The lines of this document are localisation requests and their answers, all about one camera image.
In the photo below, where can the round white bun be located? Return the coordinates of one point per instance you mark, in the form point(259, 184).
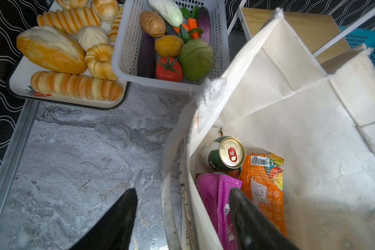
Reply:
point(90, 36)

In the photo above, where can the teal plastic fruit basket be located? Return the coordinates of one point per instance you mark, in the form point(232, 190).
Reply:
point(372, 47)

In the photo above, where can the striped long bread loaf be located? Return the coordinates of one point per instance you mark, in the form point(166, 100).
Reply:
point(76, 86)

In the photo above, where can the yellow orange vegetable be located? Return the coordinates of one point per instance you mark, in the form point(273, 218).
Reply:
point(169, 45)

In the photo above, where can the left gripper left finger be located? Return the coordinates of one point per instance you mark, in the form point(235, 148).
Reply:
point(114, 230)

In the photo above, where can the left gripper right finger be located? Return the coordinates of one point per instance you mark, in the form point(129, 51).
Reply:
point(253, 230)

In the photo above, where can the wooden two-tier shelf rack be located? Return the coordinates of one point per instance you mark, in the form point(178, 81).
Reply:
point(316, 22)

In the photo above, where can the red tomato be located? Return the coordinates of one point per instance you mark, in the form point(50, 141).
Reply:
point(169, 69)

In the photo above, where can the large bread loaf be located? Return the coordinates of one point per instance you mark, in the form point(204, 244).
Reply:
point(52, 49)

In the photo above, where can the cream canvas tote bag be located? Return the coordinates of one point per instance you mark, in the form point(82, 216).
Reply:
point(276, 97)

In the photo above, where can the green drink can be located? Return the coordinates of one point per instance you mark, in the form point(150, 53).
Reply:
point(225, 154)

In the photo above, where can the long braided bread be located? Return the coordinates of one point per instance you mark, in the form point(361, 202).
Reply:
point(69, 21)

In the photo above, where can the brown potato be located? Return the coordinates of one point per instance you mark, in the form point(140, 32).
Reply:
point(152, 23)

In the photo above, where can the purple eggplant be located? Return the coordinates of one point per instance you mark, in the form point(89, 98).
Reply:
point(146, 60)

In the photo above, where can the purple snack packet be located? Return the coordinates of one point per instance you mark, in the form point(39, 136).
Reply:
point(214, 189)

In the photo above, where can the white plastic vegetable basket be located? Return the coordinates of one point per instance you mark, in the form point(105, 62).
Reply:
point(201, 20)

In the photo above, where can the green cabbage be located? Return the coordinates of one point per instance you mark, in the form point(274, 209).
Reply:
point(197, 59)

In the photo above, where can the orange Fox's candy bag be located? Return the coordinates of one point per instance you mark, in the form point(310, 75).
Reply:
point(262, 183)

